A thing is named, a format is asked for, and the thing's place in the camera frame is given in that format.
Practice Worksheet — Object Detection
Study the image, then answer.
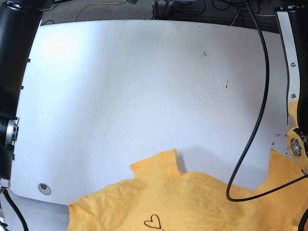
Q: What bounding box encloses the left table grommet hole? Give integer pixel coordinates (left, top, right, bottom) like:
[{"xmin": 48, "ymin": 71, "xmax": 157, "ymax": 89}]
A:
[{"xmin": 38, "ymin": 183, "xmax": 51, "ymax": 195}]

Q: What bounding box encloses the yellow cable on floor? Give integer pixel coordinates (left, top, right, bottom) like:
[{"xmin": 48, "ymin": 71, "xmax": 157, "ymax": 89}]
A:
[{"xmin": 73, "ymin": 0, "xmax": 126, "ymax": 22}]

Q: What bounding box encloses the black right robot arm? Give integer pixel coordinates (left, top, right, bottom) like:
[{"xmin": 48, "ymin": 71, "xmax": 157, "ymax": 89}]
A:
[{"xmin": 0, "ymin": 0, "xmax": 53, "ymax": 180}]

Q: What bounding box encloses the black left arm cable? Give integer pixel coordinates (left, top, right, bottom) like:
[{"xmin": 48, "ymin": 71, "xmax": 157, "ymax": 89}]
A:
[{"xmin": 225, "ymin": 0, "xmax": 308, "ymax": 202}]

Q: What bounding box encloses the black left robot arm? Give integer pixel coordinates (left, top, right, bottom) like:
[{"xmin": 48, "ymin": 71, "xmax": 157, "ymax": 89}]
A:
[{"xmin": 274, "ymin": 0, "xmax": 308, "ymax": 172}]

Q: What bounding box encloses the yellow T-shirt with script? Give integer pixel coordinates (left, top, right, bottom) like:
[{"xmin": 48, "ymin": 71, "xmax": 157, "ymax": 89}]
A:
[{"xmin": 68, "ymin": 149, "xmax": 308, "ymax": 231}]

